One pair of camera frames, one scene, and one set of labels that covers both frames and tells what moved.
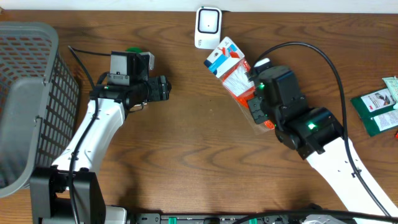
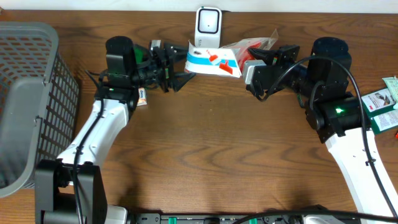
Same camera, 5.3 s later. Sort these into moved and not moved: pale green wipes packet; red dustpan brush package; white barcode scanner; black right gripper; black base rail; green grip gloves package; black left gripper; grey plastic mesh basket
Moved: red dustpan brush package; black left gripper; black right gripper
Not moved: pale green wipes packet; white barcode scanner; green grip gloves package; black base rail; grey plastic mesh basket
